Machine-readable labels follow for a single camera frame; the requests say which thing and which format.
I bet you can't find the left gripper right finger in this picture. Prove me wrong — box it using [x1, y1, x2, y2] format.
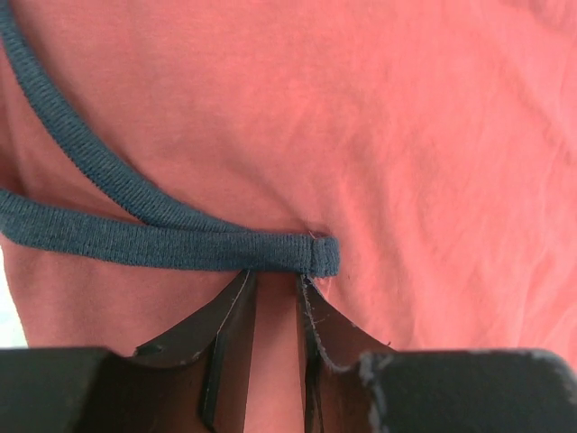
[297, 275, 393, 432]

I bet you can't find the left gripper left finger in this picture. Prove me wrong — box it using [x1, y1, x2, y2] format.
[134, 271, 256, 431]

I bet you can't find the red tank top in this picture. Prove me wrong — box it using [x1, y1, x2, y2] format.
[1, 1, 576, 432]

